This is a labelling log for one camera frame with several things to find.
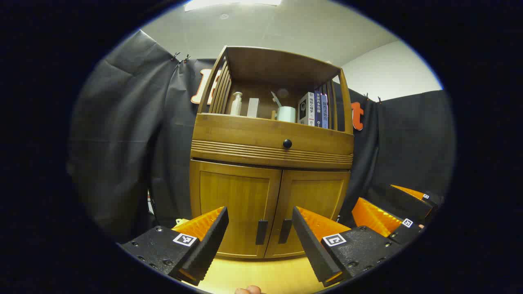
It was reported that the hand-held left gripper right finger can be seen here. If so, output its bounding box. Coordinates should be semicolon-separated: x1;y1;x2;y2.
292;206;405;287

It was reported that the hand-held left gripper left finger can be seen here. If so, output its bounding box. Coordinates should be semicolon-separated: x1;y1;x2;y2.
118;206;229;286

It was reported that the wooden shoe cabinet door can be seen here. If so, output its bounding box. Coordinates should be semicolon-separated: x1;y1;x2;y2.
190;160;282;258
265;169;351;258

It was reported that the wooden double-door shoe cabinet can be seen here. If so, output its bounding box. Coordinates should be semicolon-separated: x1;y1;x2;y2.
189;46;355;260

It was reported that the wooden cabinet drawer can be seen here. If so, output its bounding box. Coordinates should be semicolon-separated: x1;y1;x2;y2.
191;114;354;168

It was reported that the dark blue spine book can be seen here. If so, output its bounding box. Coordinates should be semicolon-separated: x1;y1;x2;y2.
314;91;323;128

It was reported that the white spine book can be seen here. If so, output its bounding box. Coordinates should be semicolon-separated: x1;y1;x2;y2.
297;92;316;126

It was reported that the white cup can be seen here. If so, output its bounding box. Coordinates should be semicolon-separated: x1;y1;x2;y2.
276;106;296;123

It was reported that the white pump bottle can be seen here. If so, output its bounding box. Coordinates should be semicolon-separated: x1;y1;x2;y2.
230;91;243;116

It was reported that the black backdrop cloth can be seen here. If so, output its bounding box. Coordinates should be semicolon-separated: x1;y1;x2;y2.
67;29;456;245

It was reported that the ceiling light panel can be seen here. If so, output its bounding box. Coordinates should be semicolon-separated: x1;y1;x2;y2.
184;0;282;12

